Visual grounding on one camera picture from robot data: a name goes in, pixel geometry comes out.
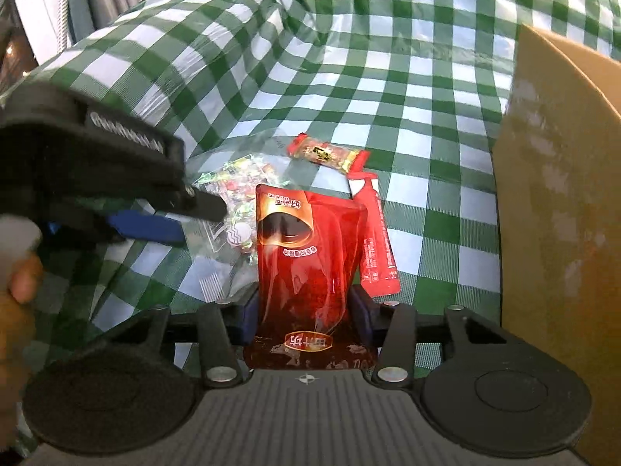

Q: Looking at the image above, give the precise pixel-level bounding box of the green white checked cloth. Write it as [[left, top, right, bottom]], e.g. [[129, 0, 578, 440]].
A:
[[0, 0, 621, 447]]

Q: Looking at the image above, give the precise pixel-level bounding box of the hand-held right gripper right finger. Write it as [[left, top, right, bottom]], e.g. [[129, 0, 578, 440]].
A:
[[350, 284, 515, 385]]

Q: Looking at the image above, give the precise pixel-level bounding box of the brown cardboard box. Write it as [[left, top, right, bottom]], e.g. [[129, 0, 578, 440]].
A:
[[491, 23, 621, 466]]

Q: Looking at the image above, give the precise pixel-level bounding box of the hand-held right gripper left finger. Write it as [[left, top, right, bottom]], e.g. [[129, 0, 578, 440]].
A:
[[109, 284, 260, 386]]

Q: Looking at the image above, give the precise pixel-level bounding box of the long red stick packet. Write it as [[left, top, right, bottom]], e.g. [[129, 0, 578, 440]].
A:
[[347, 171, 401, 298]]

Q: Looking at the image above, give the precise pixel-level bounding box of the person's left hand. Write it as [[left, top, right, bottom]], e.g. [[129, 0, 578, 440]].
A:
[[0, 214, 45, 306]]

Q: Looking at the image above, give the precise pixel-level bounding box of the clear bag of candies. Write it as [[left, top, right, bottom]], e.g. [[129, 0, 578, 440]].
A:
[[187, 153, 293, 302]]

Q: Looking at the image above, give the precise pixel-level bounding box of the grey corrugated hose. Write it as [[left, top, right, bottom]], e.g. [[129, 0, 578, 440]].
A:
[[54, 0, 75, 53]]

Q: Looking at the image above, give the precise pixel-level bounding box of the small red gold candy bar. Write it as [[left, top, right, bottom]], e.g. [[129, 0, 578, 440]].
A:
[[286, 132, 371, 176]]

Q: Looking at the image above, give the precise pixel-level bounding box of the large red snack pouch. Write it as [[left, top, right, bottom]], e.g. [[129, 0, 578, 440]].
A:
[[241, 183, 380, 374]]

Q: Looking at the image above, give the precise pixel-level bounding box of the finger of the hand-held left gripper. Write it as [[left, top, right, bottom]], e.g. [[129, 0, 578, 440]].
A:
[[106, 209, 189, 247], [162, 183, 229, 222]]

